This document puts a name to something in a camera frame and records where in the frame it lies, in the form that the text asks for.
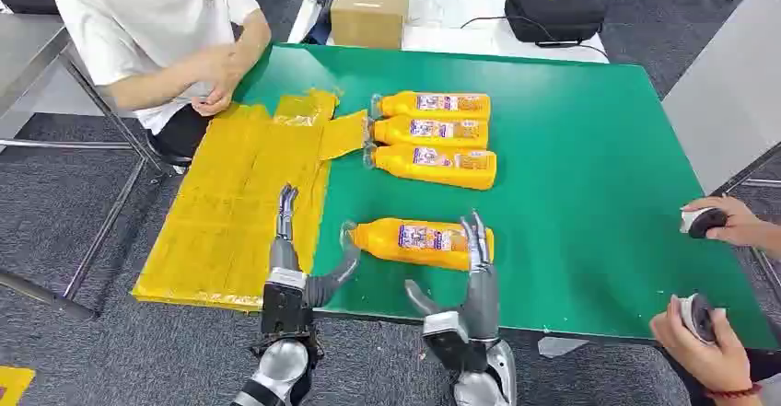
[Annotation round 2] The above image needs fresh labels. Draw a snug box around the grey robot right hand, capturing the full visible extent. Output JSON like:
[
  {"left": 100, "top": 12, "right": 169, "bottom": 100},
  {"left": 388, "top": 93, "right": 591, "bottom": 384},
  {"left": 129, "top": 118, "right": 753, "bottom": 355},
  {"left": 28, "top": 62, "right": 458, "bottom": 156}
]
[{"left": 405, "top": 211, "right": 500, "bottom": 341}]

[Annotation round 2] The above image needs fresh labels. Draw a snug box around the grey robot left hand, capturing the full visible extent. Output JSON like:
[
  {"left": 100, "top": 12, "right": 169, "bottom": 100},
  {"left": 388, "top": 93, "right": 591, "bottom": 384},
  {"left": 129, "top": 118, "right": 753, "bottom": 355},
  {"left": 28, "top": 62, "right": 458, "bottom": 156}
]
[{"left": 266, "top": 184, "right": 361, "bottom": 308}]

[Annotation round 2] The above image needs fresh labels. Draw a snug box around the orange drink bottle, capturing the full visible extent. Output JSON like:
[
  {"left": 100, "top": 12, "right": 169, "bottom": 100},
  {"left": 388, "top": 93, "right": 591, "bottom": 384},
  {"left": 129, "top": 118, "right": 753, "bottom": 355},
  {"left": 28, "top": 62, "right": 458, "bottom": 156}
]
[
  {"left": 366, "top": 115, "right": 491, "bottom": 150},
  {"left": 370, "top": 90, "right": 492, "bottom": 122},
  {"left": 363, "top": 142, "right": 498, "bottom": 191},
  {"left": 341, "top": 217, "right": 495, "bottom": 273}
]

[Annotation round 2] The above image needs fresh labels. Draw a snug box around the white black hand controller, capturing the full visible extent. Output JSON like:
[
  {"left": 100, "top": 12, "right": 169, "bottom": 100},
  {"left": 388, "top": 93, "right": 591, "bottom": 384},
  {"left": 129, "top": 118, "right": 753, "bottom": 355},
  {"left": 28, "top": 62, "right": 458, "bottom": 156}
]
[
  {"left": 678, "top": 293, "right": 728, "bottom": 347},
  {"left": 679, "top": 205, "right": 729, "bottom": 240}
]

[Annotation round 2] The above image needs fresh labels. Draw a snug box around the yellow plastic sheet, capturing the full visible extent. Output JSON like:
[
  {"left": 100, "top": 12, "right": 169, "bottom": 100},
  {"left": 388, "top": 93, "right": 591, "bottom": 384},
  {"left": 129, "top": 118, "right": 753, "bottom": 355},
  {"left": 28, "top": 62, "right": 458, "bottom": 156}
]
[{"left": 132, "top": 88, "right": 371, "bottom": 314}]

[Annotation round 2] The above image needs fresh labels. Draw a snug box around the white paper scrap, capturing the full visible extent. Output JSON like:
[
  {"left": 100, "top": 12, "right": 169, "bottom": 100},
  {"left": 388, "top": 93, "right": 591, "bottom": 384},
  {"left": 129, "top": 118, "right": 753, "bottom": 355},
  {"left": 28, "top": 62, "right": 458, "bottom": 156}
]
[{"left": 537, "top": 335, "right": 590, "bottom": 360}]

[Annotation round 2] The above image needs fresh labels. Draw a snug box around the green table mat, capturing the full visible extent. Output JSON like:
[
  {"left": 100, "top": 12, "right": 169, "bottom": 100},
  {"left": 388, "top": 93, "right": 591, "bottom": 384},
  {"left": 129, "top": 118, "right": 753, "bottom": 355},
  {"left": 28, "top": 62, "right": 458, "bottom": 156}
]
[{"left": 234, "top": 43, "right": 778, "bottom": 350}]

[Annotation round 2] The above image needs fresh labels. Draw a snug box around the seated person's right hand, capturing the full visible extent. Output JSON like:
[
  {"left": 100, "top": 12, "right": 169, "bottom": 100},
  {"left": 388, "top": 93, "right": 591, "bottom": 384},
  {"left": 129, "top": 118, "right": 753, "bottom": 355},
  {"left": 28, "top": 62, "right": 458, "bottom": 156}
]
[{"left": 191, "top": 86, "right": 236, "bottom": 118}]

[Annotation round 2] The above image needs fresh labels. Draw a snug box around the controller person's left hand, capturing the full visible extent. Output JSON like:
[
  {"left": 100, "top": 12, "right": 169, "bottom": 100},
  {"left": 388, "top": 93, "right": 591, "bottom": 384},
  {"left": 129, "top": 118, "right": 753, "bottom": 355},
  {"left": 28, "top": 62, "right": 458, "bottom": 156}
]
[{"left": 649, "top": 295, "right": 754, "bottom": 395}]

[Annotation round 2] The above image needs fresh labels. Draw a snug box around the controller person's hand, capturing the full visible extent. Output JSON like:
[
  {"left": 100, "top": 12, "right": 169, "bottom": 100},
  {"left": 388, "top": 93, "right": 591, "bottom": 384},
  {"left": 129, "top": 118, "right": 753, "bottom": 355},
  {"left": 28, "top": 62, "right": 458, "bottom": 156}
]
[
  {"left": 649, "top": 295, "right": 754, "bottom": 395},
  {"left": 681, "top": 194, "right": 765, "bottom": 249}
]

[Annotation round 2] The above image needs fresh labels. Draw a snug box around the person with controllers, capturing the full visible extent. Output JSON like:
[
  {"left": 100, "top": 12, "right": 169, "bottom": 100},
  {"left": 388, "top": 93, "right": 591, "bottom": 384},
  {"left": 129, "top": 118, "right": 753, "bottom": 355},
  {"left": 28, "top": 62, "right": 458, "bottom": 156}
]
[{"left": 649, "top": 194, "right": 781, "bottom": 406}]

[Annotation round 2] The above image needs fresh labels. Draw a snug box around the brown cardboard box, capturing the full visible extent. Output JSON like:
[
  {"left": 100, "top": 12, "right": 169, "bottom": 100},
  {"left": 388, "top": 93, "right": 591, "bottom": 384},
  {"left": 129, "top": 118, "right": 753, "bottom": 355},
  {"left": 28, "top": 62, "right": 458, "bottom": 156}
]
[{"left": 330, "top": 0, "right": 412, "bottom": 51}]

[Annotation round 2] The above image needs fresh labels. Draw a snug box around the white table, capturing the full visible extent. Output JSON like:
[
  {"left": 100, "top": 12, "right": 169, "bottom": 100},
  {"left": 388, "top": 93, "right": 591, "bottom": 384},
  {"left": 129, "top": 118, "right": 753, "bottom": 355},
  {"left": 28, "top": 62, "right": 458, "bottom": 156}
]
[{"left": 286, "top": 0, "right": 611, "bottom": 64}]

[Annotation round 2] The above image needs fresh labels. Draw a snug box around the seated person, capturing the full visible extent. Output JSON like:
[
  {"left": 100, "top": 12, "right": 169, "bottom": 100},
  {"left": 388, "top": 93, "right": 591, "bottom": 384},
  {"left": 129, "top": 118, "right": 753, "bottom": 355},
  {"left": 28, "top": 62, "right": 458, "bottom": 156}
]
[{"left": 50, "top": 0, "right": 274, "bottom": 162}]

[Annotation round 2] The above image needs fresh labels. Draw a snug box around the controller person's right hand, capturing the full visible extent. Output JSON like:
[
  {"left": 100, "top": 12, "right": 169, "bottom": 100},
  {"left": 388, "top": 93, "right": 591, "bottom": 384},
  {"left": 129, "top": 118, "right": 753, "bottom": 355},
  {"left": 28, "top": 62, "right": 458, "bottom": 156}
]
[{"left": 681, "top": 194, "right": 765, "bottom": 249}]

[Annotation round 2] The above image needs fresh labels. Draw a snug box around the grey table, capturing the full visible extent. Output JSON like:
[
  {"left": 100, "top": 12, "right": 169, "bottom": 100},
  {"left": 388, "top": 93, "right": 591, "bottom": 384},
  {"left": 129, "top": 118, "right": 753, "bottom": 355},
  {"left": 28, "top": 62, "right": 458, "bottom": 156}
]
[{"left": 661, "top": 0, "right": 781, "bottom": 307}]

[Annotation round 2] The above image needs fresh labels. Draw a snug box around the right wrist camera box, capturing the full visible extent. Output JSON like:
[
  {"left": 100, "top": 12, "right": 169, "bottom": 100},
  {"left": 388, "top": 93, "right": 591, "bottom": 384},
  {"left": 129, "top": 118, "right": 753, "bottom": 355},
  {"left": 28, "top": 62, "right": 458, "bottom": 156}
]
[{"left": 422, "top": 310, "right": 489, "bottom": 374}]

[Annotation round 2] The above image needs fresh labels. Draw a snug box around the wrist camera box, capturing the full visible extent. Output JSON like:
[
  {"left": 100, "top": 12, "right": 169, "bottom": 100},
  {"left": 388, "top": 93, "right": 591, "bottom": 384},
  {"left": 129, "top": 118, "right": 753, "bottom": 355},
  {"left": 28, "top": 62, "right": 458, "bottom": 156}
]
[
  {"left": 422, "top": 310, "right": 489, "bottom": 374},
  {"left": 261, "top": 267, "right": 317, "bottom": 341}
]

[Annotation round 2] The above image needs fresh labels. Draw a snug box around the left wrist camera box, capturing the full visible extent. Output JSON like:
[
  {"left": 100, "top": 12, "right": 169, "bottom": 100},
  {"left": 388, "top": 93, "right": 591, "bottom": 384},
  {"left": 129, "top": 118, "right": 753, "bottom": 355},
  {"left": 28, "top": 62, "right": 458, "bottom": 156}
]
[{"left": 261, "top": 267, "right": 317, "bottom": 341}]

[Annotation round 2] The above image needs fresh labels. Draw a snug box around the red bead bracelet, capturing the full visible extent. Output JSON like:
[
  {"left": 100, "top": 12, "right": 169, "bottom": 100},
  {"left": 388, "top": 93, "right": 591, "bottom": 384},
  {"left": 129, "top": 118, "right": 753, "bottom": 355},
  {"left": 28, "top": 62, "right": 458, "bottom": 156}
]
[{"left": 701, "top": 382, "right": 765, "bottom": 400}]

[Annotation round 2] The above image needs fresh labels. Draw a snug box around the black power cable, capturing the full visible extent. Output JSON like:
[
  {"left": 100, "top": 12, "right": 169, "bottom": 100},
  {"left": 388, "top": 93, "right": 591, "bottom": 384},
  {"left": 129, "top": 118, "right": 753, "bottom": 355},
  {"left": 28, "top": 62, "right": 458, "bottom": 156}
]
[{"left": 460, "top": 15, "right": 610, "bottom": 61}]

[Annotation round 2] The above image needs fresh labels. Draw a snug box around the steel table with frame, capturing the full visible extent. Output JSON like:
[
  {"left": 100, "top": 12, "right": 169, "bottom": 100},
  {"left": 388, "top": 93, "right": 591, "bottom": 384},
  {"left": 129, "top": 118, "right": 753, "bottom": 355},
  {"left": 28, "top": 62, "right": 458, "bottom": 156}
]
[{"left": 0, "top": 12, "right": 180, "bottom": 323}]

